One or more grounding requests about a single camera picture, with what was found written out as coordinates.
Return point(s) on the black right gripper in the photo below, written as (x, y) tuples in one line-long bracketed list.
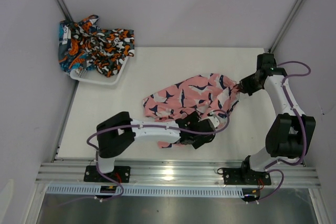
[(244, 87)]

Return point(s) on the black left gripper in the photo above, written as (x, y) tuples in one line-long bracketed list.
[(193, 117)]

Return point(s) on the pink shark print shorts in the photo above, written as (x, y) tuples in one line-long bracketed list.
[(194, 98)]

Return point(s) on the orange camouflage shorts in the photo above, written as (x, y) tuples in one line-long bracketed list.
[(102, 50)]

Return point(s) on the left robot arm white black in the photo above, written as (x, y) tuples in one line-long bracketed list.
[(117, 133)]

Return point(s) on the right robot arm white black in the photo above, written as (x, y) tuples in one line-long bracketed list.
[(289, 137)]

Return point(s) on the blue orange patterned shorts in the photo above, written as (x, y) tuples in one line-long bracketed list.
[(67, 51)]

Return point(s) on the white plastic basket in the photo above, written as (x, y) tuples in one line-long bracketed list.
[(94, 77)]

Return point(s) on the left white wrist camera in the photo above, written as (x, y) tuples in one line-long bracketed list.
[(213, 120)]

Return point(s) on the right aluminium frame post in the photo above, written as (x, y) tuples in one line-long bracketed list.
[(294, 11)]

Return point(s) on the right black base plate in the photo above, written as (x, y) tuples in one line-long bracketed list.
[(238, 176)]

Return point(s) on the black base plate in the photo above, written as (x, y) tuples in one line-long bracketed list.
[(120, 174), (238, 176)]

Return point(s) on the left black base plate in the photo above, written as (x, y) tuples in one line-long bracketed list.
[(120, 174)]

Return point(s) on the aluminium mounting rail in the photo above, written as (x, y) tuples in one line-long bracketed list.
[(170, 173)]

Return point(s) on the white slotted cable duct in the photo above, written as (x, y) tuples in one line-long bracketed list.
[(160, 191)]

